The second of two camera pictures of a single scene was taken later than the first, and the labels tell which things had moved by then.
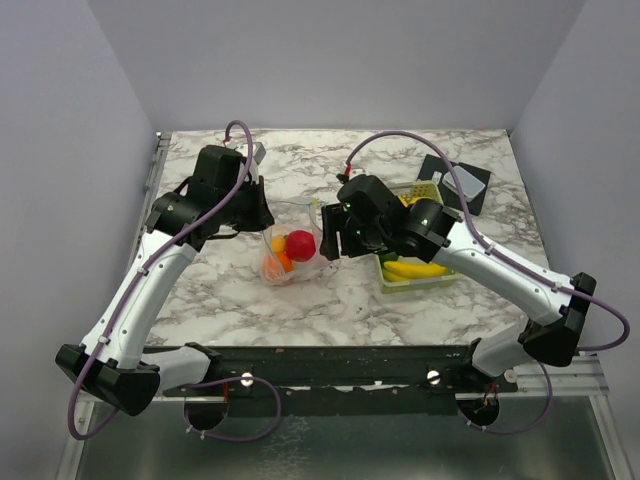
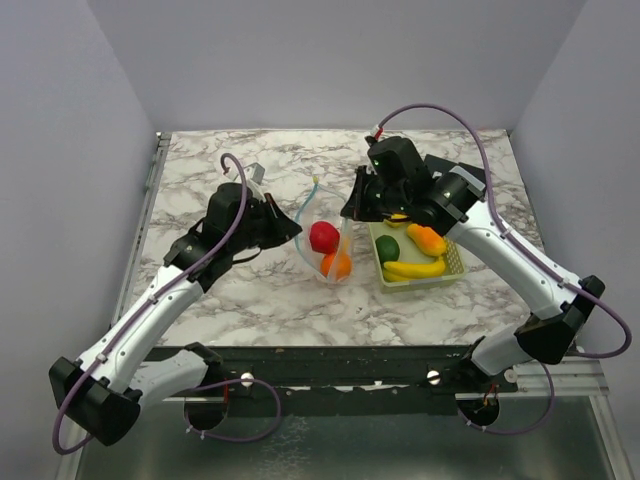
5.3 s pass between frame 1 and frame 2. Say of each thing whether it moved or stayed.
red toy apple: moved
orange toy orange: moved
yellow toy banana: stayed
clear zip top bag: moved
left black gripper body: moved
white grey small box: stayed
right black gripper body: moved
